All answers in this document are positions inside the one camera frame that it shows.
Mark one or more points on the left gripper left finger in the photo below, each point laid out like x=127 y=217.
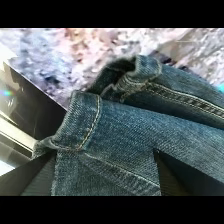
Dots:
x=30 y=180

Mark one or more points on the blue jeans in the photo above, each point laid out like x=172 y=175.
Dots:
x=133 y=133

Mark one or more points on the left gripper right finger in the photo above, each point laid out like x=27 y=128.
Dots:
x=186 y=183

